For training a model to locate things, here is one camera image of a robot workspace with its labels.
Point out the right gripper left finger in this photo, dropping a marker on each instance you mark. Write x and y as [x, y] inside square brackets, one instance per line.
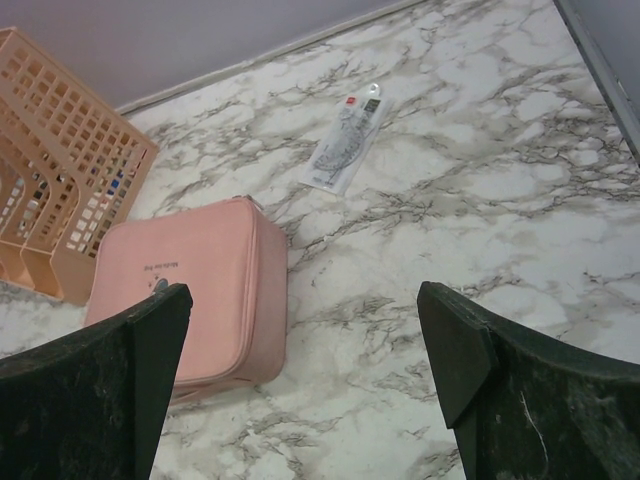
[92, 404]

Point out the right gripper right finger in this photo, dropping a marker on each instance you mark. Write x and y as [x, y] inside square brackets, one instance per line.
[524, 405]

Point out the pink medicine kit case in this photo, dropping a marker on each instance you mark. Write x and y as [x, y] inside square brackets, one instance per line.
[234, 261]

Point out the orange mesh file organizer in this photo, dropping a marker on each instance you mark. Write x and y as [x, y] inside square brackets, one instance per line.
[71, 168]

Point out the long white packaged strip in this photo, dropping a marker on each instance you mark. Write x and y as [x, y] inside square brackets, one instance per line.
[337, 157]

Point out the aluminium frame rail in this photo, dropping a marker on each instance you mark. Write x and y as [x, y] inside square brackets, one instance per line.
[607, 36]

